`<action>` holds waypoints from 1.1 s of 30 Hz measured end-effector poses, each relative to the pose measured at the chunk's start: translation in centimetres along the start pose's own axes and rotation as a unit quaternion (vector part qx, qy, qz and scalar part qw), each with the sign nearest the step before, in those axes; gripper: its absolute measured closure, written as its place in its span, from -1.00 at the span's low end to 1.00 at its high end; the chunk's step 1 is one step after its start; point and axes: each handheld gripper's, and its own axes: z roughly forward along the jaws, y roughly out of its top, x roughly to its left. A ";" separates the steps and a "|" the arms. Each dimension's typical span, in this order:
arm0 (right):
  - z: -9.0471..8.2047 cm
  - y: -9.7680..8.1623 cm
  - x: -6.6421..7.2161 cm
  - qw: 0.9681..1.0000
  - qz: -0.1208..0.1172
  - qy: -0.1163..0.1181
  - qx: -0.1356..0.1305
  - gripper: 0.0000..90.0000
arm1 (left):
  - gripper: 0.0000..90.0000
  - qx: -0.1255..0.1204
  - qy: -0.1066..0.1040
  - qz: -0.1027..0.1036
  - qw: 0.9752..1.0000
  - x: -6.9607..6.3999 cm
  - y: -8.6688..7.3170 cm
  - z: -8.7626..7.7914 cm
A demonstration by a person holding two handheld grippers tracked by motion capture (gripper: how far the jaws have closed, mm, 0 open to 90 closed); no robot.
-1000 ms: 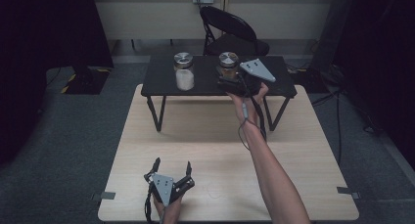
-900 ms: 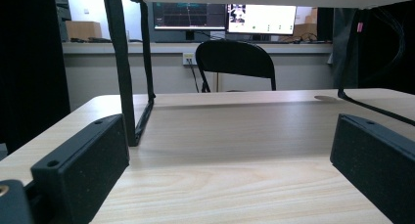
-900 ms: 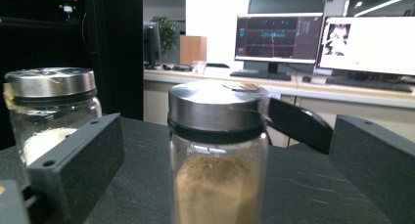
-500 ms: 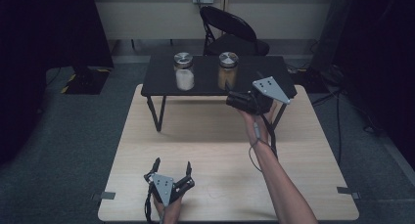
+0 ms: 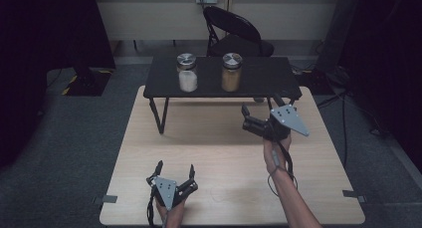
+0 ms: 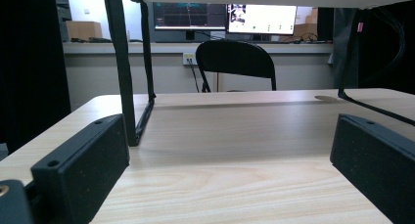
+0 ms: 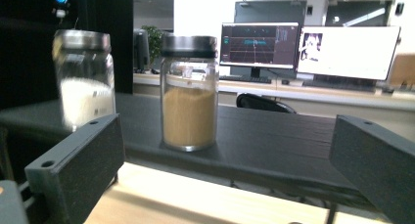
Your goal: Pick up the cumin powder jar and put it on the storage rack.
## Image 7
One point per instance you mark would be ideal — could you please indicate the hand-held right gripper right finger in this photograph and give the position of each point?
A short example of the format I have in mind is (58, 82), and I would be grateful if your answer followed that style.
(375, 165)

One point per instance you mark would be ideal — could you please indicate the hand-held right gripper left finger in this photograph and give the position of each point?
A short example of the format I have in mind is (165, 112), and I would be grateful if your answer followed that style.
(78, 165)

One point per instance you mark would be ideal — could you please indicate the glass jar with white powder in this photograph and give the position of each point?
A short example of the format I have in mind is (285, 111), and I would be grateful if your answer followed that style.
(86, 87)

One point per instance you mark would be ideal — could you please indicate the black raised shelf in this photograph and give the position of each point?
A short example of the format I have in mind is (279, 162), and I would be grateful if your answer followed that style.
(261, 145)

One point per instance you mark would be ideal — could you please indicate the long office desk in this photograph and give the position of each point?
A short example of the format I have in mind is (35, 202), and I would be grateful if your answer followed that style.
(319, 95)

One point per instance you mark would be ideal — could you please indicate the brown cardboard box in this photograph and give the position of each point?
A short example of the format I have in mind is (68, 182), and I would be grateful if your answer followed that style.
(403, 70)

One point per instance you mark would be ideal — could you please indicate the monitor with white screen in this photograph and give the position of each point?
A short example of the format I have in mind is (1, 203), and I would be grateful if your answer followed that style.
(352, 54)

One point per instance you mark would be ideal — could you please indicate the dark curtain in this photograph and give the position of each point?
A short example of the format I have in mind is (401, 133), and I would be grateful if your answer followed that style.
(32, 61)

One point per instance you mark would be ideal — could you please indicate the green potted plant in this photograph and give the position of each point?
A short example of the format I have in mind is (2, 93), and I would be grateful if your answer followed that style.
(154, 41)

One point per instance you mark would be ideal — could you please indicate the black keyboard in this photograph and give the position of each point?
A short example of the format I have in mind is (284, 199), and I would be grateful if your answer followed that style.
(244, 79)

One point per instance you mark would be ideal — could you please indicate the monitor with dark screen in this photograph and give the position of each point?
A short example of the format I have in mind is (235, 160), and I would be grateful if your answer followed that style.
(259, 44)

